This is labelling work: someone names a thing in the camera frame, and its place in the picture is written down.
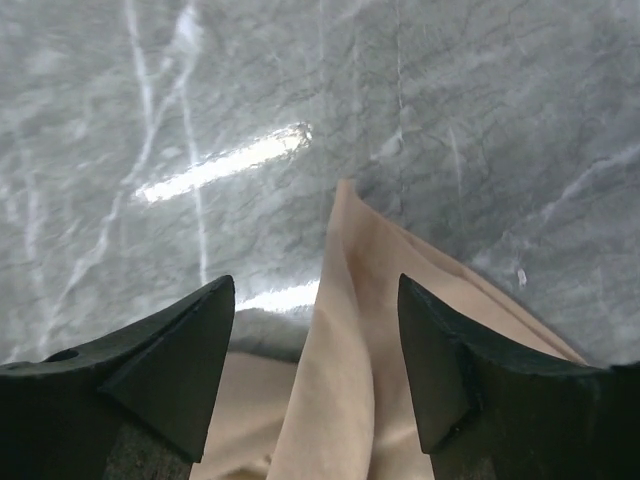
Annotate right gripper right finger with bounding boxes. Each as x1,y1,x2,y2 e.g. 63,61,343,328
397,276,639,480

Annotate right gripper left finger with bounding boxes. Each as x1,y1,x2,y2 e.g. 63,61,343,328
1,275,235,479

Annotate beige t shirt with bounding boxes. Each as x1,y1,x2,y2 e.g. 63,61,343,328
191,181,579,480

